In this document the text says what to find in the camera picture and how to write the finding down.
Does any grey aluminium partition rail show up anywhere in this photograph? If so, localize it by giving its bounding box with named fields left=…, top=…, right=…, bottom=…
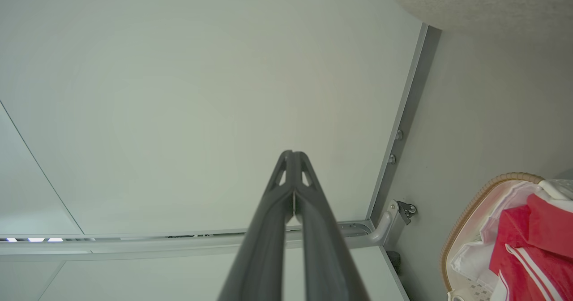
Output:
left=0, top=220, right=385, bottom=262

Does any metal bracket with caster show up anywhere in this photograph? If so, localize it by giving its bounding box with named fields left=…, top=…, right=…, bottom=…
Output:
left=370, top=199, right=418, bottom=247

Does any white patterned cloth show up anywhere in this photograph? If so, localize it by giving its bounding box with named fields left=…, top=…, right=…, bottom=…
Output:
left=450, top=229, right=509, bottom=301

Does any red garment with white stripes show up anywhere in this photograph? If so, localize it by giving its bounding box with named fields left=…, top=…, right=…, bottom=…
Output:
left=488, top=193, right=573, bottom=301

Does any wicker laundry basket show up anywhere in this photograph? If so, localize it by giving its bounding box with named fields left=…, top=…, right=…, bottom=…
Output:
left=440, top=172, right=573, bottom=301

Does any white folded garment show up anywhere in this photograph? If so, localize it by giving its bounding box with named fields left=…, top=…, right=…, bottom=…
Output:
left=536, top=178, right=573, bottom=203

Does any grey aluminium partition post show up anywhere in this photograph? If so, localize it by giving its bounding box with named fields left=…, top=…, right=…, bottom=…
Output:
left=366, top=22, right=442, bottom=223

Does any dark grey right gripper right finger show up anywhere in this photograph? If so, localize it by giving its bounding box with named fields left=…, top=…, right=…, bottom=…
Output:
left=293, top=151, right=370, bottom=301

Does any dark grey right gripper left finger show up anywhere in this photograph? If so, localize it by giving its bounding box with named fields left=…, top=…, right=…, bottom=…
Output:
left=218, top=150, right=295, bottom=301

